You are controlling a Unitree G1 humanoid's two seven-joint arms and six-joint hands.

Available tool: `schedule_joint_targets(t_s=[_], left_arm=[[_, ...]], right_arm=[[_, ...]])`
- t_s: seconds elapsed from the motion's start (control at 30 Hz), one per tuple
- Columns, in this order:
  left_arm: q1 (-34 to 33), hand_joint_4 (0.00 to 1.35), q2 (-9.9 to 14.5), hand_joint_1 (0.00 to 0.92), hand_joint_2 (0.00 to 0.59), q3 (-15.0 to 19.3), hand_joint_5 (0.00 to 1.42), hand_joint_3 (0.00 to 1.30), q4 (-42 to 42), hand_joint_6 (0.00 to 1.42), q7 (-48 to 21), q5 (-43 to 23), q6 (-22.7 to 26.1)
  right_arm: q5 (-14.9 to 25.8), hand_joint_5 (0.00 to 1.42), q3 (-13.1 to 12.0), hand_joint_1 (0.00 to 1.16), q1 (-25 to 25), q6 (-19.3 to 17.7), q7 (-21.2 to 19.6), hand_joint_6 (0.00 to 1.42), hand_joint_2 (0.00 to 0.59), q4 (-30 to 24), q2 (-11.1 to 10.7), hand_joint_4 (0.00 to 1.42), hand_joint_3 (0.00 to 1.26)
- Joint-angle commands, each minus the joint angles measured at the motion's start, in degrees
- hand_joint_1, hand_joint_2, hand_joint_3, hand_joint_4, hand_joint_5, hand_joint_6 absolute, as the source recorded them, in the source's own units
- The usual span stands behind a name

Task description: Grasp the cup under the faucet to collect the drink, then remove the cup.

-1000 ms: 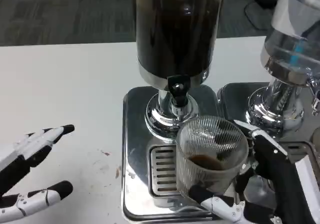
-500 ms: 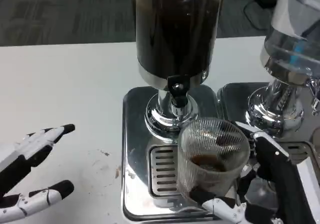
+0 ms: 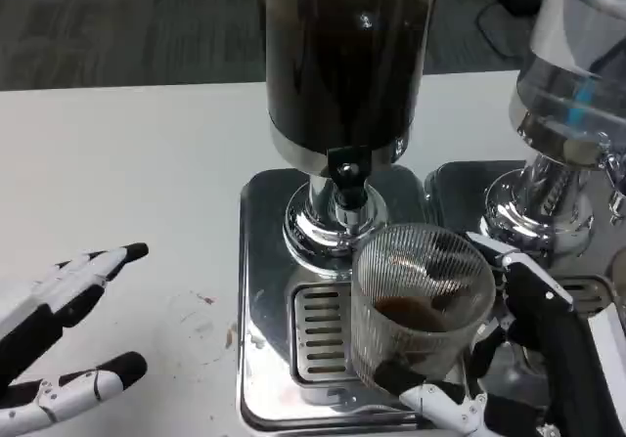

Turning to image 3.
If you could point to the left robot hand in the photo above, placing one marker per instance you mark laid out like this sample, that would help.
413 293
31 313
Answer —
34 310

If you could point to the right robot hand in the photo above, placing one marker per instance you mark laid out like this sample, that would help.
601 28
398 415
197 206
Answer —
552 359

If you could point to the clear ribbed glass cup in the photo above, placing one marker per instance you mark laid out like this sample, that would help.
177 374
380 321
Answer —
371 329

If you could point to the steel drip grid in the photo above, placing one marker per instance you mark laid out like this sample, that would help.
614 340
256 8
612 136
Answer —
318 329
587 292

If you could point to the chrome dispenser tap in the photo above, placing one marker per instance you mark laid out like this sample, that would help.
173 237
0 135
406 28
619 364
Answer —
615 197

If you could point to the steel drip tray base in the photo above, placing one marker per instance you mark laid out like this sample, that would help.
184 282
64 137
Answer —
460 197
264 261

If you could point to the clear drink dispenser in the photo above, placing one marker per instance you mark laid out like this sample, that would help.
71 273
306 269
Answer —
562 90

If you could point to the black dispenser tap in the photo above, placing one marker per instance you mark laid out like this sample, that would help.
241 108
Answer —
348 178

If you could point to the dark drink dispenser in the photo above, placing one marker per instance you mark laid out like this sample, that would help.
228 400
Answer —
342 65

